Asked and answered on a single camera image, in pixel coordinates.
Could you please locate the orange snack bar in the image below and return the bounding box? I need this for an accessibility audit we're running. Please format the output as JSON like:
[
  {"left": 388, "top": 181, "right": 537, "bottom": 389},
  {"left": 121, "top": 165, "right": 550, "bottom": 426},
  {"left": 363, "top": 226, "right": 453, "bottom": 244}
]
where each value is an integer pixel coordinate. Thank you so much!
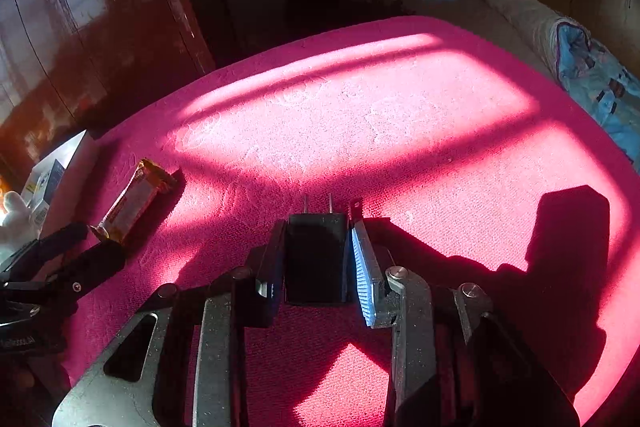
[{"left": 89, "top": 158, "right": 180, "bottom": 244}]

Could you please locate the red brown wooden cabinet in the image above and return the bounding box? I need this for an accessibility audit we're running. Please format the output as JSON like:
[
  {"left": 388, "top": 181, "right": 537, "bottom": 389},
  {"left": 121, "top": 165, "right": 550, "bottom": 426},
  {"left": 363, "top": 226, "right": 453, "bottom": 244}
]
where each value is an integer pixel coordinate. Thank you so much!
[{"left": 0, "top": 0, "right": 236, "bottom": 178}]

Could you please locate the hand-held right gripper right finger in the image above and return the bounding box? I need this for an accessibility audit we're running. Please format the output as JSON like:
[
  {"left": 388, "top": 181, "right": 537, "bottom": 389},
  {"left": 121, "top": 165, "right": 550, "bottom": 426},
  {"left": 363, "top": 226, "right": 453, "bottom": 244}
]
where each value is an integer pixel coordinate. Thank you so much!
[{"left": 350, "top": 219, "right": 581, "bottom": 427}]

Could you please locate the bed mattress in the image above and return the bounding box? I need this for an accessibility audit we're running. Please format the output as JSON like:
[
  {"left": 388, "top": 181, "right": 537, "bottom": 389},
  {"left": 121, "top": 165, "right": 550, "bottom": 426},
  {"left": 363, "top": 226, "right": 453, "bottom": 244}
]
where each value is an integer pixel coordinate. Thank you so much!
[{"left": 345, "top": 0, "right": 566, "bottom": 82}]

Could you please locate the blue printed blanket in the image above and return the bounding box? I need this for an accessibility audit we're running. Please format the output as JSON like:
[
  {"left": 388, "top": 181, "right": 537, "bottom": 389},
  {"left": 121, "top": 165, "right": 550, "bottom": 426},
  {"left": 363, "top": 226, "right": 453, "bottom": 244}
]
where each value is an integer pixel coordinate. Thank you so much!
[{"left": 552, "top": 19, "right": 640, "bottom": 162}]

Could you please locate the white cardboard box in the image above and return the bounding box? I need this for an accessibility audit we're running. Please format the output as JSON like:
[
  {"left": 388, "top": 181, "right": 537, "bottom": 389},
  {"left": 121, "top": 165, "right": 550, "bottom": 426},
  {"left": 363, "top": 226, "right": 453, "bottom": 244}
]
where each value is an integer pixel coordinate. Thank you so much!
[{"left": 20, "top": 129, "right": 88, "bottom": 228}]

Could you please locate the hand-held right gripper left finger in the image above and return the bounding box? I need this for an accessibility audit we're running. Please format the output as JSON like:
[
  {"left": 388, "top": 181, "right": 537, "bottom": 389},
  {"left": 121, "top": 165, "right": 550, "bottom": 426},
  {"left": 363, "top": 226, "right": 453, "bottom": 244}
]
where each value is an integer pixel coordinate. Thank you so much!
[{"left": 52, "top": 221, "right": 288, "bottom": 427}]

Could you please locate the white plush toy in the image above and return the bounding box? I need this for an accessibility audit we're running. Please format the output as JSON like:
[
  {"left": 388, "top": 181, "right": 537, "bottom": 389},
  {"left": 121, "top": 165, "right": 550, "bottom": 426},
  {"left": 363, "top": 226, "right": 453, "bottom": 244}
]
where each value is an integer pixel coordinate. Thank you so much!
[{"left": 0, "top": 191, "right": 43, "bottom": 258}]

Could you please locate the pink towel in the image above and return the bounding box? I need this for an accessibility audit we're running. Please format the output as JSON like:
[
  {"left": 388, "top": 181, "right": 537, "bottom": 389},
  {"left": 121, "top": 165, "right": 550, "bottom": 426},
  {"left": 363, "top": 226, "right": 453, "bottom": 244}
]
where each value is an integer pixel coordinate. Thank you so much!
[{"left": 60, "top": 16, "right": 640, "bottom": 427}]

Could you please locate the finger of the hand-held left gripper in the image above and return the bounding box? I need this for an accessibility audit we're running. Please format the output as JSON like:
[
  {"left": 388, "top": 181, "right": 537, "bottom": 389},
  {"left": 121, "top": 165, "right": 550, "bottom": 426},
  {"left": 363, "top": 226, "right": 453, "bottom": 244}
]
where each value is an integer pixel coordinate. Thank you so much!
[
  {"left": 0, "top": 222, "right": 90, "bottom": 280},
  {"left": 20, "top": 239, "right": 127, "bottom": 313}
]

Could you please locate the large white blue medicine box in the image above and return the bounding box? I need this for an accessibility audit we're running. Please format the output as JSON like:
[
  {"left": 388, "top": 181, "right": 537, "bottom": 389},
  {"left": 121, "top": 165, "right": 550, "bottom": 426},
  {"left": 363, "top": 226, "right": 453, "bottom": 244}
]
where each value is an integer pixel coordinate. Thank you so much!
[{"left": 22, "top": 159, "right": 66, "bottom": 228}]

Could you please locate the beige rolled quilt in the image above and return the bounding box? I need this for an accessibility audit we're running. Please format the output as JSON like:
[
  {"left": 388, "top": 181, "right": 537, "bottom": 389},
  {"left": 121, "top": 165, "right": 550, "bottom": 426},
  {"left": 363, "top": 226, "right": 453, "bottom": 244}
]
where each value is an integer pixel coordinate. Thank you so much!
[{"left": 485, "top": 0, "right": 586, "bottom": 58}]

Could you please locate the black charger plug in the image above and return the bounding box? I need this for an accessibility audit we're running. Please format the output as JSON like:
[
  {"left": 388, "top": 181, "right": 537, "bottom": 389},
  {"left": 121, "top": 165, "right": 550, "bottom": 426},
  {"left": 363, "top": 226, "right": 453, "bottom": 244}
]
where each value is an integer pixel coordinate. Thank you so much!
[{"left": 282, "top": 194, "right": 348, "bottom": 306}]

